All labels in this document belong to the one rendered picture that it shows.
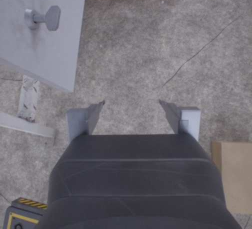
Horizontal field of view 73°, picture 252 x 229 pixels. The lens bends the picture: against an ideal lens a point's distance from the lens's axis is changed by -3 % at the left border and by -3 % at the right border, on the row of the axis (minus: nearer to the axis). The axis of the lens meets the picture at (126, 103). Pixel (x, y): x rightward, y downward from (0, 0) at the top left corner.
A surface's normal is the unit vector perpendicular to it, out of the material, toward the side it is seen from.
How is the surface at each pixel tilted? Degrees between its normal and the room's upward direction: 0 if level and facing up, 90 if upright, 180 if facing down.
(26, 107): 0
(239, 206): 0
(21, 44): 90
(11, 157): 0
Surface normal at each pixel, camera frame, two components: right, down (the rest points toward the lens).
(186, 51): -0.15, -0.15
